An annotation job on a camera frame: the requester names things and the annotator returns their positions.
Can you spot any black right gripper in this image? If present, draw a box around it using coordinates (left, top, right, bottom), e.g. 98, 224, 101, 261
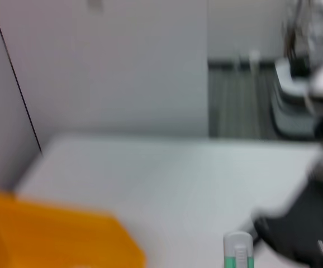
252, 178, 323, 268

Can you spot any grey white machine base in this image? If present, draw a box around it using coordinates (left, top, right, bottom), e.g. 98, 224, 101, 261
272, 57, 319, 137

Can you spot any yellow plastic bin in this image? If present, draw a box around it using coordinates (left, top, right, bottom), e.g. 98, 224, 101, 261
0, 191, 147, 268

